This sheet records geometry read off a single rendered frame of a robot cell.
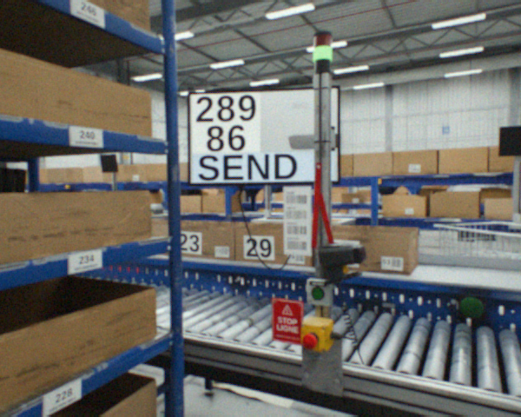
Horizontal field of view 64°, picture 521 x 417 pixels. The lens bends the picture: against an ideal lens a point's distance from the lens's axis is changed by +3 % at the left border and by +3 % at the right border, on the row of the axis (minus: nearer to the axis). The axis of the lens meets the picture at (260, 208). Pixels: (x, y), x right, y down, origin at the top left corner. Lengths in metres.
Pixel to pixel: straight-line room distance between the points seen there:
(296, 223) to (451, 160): 5.15
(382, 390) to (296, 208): 0.53
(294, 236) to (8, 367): 0.75
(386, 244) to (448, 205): 4.27
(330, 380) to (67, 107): 0.95
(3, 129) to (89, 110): 0.18
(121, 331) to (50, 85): 0.44
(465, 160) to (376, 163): 1.16
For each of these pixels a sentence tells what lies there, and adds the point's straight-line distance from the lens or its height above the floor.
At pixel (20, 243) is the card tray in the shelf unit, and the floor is 1.17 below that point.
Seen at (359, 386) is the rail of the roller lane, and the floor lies 0.70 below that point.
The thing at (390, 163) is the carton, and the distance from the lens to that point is 6.32.
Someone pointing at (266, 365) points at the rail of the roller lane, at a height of 0.70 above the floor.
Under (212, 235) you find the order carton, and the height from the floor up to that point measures 1.01.
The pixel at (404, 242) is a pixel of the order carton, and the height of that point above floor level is 1.02.
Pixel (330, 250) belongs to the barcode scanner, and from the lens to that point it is 1.10.
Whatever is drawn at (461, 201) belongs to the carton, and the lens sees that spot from 5.97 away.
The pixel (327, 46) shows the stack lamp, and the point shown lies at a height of 1.62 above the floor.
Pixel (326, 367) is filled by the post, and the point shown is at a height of 0.74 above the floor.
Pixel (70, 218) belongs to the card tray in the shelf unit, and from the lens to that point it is 0.76.
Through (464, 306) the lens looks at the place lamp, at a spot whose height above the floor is 0.81.
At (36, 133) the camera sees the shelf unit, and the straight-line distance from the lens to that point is 0.69.
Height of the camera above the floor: 1.24
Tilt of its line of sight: 3 degrees down
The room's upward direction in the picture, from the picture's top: 1 degrees counter-clockwise
